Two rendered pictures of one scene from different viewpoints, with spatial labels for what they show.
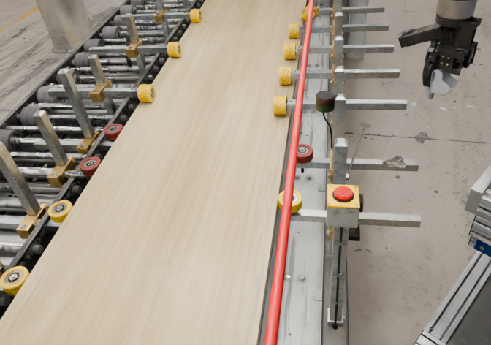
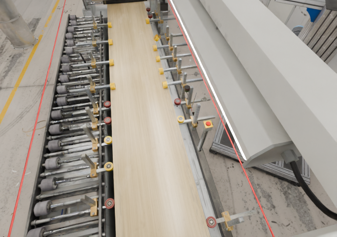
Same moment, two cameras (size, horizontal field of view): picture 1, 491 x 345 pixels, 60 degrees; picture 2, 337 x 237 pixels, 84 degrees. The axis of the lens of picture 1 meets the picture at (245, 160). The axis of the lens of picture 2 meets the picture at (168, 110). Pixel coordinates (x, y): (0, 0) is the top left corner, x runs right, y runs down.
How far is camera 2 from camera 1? 0.88 m
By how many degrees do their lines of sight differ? 23
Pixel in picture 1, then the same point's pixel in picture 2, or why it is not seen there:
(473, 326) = (224, 136)
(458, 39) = not seen: hidden behind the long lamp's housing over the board
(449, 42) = not seen: hidden behind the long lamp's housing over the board
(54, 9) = (11, 28)
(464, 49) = not seen: hidden behind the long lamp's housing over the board
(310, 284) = (187, 139)
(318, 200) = (180, 112)
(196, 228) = (158, 135)
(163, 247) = (151, 143)
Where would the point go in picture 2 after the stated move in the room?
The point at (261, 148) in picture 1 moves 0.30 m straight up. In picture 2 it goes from (164, 102) to (164, 84)
